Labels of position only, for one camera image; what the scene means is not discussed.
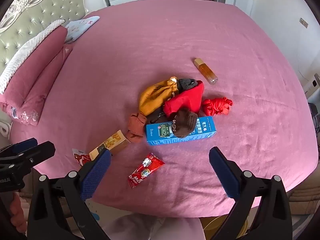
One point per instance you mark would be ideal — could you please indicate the white air purifier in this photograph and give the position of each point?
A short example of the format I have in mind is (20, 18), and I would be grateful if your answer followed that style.
(313, 82)

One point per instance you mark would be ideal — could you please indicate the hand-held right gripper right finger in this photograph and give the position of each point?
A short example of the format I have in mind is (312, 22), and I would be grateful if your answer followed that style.
(222, 172)

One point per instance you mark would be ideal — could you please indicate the person's light clothing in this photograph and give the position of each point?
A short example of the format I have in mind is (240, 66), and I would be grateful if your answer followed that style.
(150, 227)

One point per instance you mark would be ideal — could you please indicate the red knotted ribbon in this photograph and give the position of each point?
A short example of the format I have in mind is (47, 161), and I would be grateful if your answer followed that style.
(216, 106)

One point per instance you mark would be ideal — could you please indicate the orange brown sock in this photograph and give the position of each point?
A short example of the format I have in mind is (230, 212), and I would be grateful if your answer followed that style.
(136, 127)

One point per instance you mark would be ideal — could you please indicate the small red snack wrapper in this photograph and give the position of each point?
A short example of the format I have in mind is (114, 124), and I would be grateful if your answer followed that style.
(81, 158)

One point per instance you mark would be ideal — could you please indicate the yellow bin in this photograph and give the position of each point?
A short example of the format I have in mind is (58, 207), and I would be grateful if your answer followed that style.
(217, 227)

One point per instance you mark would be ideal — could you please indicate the amber perfume bottle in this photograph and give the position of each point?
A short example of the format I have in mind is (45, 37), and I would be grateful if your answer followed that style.
(206, 72)

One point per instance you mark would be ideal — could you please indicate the green tufted headboard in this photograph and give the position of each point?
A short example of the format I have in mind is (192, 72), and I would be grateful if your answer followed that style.
(37, 17)

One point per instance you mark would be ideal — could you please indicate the light blue bow-print pillow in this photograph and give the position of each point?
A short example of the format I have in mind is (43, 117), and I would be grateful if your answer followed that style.
(80, 26)

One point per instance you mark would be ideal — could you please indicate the gold cardboard box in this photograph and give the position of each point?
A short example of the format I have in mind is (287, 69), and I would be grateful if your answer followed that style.
(115, 141)

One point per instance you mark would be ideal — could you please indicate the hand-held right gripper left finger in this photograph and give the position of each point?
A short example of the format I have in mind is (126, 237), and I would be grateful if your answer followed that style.
(96, 175)

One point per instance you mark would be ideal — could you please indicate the red candy wrapper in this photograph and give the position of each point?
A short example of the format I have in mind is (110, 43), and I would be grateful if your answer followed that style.
(145, 171)

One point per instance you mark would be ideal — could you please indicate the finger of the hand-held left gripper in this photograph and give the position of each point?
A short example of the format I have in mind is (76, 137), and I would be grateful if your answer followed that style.
(23, 143)
(37, 153)

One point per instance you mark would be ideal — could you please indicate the red cloth pouch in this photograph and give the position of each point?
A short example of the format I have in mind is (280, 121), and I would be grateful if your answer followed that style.
(185, 100)

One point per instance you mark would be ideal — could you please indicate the white knobby blanket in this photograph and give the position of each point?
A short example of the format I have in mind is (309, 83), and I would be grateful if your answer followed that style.
(22, 52)

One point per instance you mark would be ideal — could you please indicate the grey sock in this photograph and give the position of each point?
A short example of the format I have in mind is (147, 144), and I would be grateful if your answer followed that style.
(186, 83)

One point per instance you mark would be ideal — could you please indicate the pink pillow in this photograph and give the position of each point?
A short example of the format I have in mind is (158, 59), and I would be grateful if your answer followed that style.
(50, 80)
(37, 62)

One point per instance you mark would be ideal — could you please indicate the blue cardboard box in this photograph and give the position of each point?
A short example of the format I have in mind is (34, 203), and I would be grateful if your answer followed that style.
(200, 130)

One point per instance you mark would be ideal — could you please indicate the wall switch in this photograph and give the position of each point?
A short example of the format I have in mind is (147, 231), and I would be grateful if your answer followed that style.
(303, 22)

